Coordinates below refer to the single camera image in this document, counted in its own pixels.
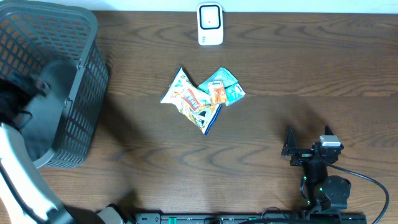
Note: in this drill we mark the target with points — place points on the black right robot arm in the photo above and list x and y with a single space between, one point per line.
325 194

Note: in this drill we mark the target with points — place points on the white barcode scanner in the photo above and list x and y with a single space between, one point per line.
210 24

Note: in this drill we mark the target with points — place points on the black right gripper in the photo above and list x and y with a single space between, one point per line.
290 148

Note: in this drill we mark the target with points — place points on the green tissue pack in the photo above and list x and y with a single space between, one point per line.
234 93

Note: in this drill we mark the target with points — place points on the teal snack pouch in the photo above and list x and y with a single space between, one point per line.
222 74

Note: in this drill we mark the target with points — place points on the orange tissue pack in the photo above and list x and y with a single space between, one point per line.
217 92

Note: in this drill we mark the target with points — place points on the grey plastic mesh basket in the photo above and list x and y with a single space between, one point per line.
54 45

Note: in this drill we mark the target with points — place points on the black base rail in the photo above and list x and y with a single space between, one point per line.
273 217

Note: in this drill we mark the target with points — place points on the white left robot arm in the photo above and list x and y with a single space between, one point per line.
26 196

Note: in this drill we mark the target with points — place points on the yellow snack bag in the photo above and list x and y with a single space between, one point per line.
191 102

